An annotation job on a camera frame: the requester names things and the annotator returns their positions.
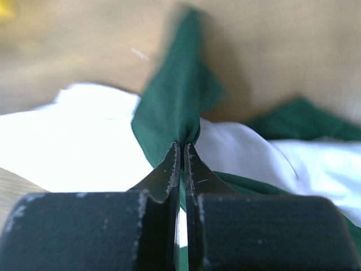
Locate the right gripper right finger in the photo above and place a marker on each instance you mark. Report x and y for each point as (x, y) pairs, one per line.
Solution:
(228, 230)

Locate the yellow plastic bin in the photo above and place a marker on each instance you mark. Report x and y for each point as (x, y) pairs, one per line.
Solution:
(6, 10)

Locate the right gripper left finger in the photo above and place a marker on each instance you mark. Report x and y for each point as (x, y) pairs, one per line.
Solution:
(131, 230)

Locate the white green raglan t-shirt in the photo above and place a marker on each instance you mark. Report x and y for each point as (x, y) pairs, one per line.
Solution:
(95, 138)

